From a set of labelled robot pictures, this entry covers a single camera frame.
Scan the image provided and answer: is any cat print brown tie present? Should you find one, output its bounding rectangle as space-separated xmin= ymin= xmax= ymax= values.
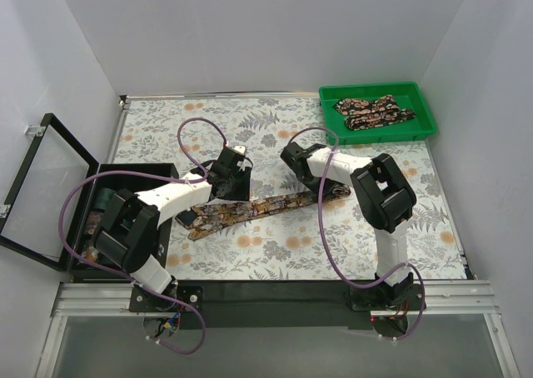
xmin=174 ymin=185 xmax=351 ymax=241

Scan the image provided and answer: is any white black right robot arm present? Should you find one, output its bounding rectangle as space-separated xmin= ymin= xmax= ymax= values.
xmin=281 ymin=142 xmax=416 ymax=310

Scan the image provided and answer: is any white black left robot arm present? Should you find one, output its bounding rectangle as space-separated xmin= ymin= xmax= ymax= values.
xmin=92 ymin=145 xmax=252 ymax=311

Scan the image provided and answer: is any floral patterned table mat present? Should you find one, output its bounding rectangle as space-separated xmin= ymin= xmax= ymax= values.
xmin=114 ymin=97 xmax=466 ymax=280

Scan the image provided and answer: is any floral tie in tray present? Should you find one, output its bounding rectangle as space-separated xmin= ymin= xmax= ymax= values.
xmin=333 ymin=94 xmax=416 ymax=131

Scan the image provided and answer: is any green plastic tray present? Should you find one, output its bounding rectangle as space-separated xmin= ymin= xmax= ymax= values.
xmin=319 ymin=82 xmax=436 ymax=145

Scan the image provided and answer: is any pink floral rolled tie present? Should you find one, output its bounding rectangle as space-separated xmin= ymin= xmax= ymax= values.
xmin=83 ymin=211 xmax=103 ymax=236

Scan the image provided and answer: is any hexagon pattern rolled tie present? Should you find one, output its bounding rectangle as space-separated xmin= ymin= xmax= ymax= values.
xmin=81 ymin=244 xmax=101 ymax=265

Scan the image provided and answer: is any black display box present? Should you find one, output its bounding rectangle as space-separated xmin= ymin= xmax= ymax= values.
xmin=1 ymin=113 xmax=177 ymax=281

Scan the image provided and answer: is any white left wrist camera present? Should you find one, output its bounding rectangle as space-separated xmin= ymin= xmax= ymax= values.
xmin=232 ymin=145 xmax=247 ymax=156

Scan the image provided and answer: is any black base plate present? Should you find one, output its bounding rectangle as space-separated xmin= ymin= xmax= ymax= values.
xmin=128 ymin=281 xmax=426 ymax=333

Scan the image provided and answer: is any aluminium frame rail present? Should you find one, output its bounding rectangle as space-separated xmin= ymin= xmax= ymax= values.
xmin=35 ymin=280 xmax=520 ymax=377

